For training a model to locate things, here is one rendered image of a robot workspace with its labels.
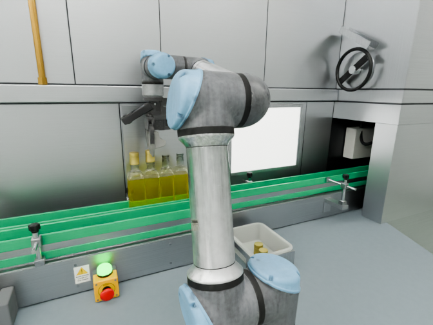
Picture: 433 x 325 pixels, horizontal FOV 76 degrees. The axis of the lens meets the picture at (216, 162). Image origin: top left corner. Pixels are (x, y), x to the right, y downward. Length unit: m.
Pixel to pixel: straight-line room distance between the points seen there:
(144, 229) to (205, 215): 0.50
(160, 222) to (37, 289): 0.40
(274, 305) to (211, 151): 0.34
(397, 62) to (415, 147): 0.43
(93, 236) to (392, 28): 1.48
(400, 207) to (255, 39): 1.11
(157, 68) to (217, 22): 0.51
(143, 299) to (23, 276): 0.35
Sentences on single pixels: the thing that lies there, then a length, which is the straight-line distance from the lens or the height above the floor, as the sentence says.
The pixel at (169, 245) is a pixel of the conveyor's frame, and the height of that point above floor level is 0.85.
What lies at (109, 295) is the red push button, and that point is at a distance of 0.97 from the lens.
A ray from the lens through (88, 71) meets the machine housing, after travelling 1.17.
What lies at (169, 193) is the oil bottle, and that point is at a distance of 1.09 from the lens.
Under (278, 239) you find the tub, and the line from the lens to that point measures 1.13.
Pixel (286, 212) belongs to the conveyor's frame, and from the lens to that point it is 1.38.
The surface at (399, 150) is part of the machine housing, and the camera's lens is 1.56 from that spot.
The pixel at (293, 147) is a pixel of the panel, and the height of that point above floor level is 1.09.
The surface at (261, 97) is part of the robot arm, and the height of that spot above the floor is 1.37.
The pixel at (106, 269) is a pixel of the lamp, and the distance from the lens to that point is 0.97.
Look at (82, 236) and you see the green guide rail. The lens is 0.99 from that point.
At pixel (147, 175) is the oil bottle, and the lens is 1.05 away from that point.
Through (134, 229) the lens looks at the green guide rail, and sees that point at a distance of 1.00.
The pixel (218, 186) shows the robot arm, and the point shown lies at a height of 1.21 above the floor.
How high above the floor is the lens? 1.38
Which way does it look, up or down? 15 degrees down
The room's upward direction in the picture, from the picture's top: 1 degrees clockwise
